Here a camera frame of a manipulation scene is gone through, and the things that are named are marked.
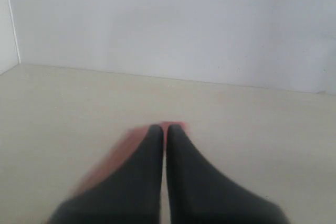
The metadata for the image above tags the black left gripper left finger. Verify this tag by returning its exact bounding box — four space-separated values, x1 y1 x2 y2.
49 125 163 223

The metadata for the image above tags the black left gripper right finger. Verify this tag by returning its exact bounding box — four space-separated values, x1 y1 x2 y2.
166 124 289 223

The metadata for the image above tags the red flat object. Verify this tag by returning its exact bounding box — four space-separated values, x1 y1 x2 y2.
69 121 188 197

